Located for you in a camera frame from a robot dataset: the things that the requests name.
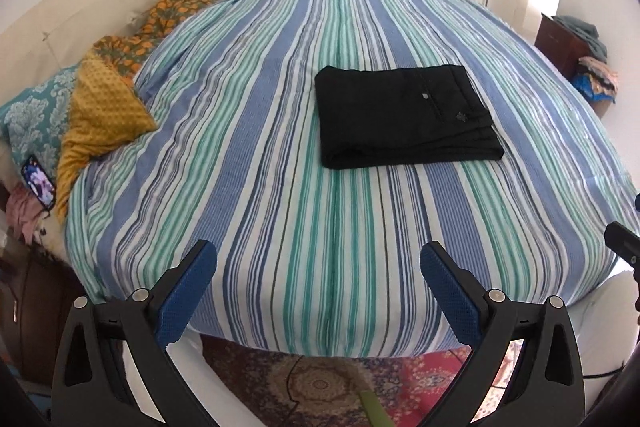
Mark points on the pink cloth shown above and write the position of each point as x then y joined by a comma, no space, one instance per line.
22,212

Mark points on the dark wooden nightstand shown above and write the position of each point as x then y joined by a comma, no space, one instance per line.
30,302

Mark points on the pile of clothes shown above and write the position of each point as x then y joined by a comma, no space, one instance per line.
597,72

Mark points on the green flat object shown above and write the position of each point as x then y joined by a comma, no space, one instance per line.
372,407

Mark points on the patterned red rug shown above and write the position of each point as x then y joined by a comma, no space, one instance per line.
320,382

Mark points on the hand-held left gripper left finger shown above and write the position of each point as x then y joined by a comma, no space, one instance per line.
182,297

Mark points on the smartphone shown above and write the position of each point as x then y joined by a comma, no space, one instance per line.
39,182

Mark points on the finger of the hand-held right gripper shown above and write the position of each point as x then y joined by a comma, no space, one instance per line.
625,244

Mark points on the teal patterned pillow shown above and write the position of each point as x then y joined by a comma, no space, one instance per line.
37,117

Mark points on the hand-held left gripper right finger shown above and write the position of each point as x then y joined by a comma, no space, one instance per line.
452,297

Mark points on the orange floral blanket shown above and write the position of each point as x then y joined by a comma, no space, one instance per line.
165,14

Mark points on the striped bed sheet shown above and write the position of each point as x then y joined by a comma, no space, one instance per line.
260,167

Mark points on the mustard yellow pillow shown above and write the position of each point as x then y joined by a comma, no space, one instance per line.
100,112

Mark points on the black pants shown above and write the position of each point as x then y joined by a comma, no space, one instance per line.
400,117

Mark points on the cream padded headboard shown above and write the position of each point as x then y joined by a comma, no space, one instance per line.
65,2

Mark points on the brown wooden cabinet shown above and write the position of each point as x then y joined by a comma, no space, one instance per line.
562,44

